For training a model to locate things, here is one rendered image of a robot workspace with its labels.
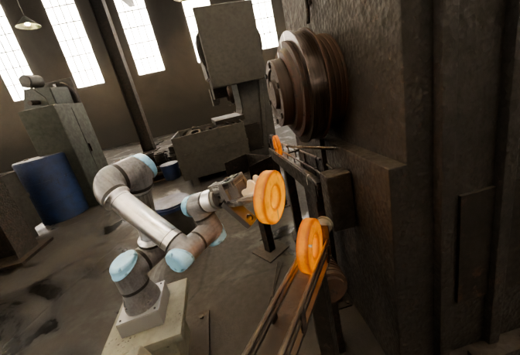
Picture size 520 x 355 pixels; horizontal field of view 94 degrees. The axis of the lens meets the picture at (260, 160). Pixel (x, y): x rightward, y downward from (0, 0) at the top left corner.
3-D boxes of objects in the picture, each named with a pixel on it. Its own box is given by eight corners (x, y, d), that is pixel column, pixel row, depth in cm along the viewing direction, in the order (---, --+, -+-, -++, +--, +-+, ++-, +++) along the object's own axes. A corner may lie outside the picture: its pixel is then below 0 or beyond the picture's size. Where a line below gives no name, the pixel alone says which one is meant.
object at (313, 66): (299, 131, 135) (284, 41, 122) (337, 150, 91) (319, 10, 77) (288, 134, 135) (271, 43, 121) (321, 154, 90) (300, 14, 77)
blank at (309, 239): (322, 272, 74) (311, 271, 75) (323, 220, 78) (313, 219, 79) (306, 278, 61) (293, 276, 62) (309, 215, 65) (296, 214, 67)
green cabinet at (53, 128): (66, 213, 357) (16, 112, 314) (91, 194, 424) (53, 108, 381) (100, 204, 361) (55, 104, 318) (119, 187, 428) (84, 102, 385)
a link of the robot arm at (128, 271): (114, 291, 104) (99, 267, 100) (140, 268, 115) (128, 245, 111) (130, 298, 97) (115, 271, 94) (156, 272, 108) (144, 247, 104)
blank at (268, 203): (282, 163, 74) (272, 163, 76) (260, 180, 61) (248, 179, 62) (288, 209, 78) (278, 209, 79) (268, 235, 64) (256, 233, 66)
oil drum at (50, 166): (98, 200, 384) (74, 146, 358) (76, 218, 327) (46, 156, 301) (59, 209, 379) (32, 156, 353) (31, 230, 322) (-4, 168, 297)
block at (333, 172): (349, 216, 104) (343, 165, 97) (359, 226, 96) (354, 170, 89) (326, 223, 103) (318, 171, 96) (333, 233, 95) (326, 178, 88)
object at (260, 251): (265, 236, 199) (246, 153, 178) (290, 247, 180) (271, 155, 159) (247, 250, 187) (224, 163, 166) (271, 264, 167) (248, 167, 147)
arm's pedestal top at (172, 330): (100, 370, 94) (97, 363, 93) (127, 303, 125) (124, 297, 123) (183, 340, 99) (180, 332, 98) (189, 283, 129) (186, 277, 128)
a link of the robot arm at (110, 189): (72, 172, 79) (186, 261, 68) (104, 159, 88) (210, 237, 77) (76, 196, 86) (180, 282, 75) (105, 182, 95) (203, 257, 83)
